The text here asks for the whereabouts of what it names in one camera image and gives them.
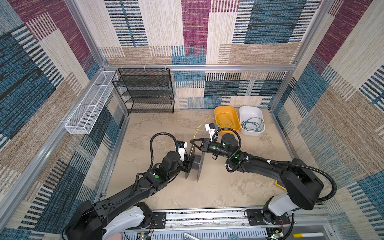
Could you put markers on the black mesh shelf rack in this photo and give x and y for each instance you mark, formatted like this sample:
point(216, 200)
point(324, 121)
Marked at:
point(145, 90)

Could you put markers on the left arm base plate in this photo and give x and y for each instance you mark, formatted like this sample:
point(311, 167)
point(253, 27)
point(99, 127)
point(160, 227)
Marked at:
point(157, 220)

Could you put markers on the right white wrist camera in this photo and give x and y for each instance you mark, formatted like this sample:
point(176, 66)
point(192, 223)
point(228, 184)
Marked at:
point(213, 131)

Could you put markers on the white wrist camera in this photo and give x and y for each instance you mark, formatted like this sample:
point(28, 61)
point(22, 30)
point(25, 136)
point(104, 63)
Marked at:
point(213, 131)
point(182, 150)

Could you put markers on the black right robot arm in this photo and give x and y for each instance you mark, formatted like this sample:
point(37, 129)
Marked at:
point(305, 185)

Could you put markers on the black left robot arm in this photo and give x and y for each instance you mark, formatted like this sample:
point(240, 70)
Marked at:
point(126, 209)

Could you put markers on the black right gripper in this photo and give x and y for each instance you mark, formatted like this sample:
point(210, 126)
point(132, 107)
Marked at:
point(205, 144)

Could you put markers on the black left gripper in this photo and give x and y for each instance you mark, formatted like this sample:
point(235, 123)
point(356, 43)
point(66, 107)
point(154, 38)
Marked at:
point(186, 163)

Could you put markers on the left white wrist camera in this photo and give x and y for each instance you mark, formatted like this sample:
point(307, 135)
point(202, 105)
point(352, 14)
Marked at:
point(182, 150)

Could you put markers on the white wire mesh tray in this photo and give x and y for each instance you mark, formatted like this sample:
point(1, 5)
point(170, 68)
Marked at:
point(87, 112)

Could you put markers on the yellow handheld device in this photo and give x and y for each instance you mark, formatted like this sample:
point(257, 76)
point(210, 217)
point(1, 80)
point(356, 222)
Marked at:
point(280, 185)

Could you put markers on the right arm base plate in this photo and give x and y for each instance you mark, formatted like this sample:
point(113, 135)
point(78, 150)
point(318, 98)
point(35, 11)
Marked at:
point(256, 218)

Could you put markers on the yellow plastic bin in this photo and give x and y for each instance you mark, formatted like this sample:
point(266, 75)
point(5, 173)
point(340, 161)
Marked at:
point(227, 117)

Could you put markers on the white plastic bin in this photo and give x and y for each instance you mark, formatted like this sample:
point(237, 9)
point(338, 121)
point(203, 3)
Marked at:
point(252, 121)

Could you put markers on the dark grey cable spool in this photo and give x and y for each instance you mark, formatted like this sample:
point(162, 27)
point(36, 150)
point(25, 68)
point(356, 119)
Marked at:
point(195, 164)

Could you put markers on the aluminium mounting rail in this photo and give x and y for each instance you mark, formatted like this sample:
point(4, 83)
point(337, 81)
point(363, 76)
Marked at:
point(231, 224)

